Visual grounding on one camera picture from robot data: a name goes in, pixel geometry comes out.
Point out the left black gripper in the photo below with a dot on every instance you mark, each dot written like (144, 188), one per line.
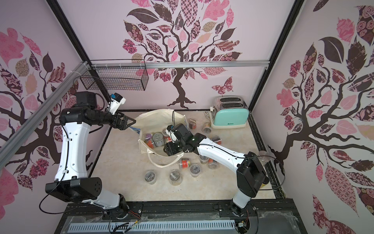
(122, 126)

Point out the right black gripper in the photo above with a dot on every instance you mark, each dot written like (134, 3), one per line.
(170, 147)

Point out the red label jar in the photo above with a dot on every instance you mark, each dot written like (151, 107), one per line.
(184, 163)
(212, 164)

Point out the tan seed jar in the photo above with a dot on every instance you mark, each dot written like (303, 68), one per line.
(207, 128)

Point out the cream canvas tote bag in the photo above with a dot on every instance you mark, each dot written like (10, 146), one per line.
(151, 127)

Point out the clear seed jar dark lid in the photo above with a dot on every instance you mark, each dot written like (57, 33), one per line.
(195, 170)

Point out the red seed jar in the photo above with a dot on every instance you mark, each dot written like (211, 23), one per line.
(216, 139)

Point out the clear seed jar striped lid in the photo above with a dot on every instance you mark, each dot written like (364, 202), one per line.
(175, 178)

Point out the clear seed jar grey lid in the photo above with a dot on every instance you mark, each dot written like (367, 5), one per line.
(150, 177)

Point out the clear jar sandy contents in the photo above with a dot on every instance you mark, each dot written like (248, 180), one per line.
(264, 156)

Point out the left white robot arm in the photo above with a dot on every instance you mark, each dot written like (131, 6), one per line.
(72, 183)

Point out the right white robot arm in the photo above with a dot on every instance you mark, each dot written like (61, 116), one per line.
(249, 171)

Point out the silver tin can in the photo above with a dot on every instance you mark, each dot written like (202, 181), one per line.
(158, 139)

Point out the purple label small jar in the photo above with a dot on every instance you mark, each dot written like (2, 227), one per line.
(148, 137)

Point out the mint green toaster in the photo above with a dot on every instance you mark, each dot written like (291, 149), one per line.
(228, 112)

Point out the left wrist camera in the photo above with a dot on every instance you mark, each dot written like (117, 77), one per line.
(116, 101)

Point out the black wire basket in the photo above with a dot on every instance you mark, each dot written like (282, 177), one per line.
(116, 74)

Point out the aluminium rail back wall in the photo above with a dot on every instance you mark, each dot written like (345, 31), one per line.
(194, 64)

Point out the aluminium rail wall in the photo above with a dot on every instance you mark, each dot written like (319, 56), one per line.
(10, 148)
(194, 64)

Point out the white slotted cable duct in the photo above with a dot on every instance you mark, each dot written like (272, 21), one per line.
(155, 227)

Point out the black base frame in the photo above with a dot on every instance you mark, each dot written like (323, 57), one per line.
(263, 216)

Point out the aluminium rail left wall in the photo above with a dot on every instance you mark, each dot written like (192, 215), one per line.
(10, 148)

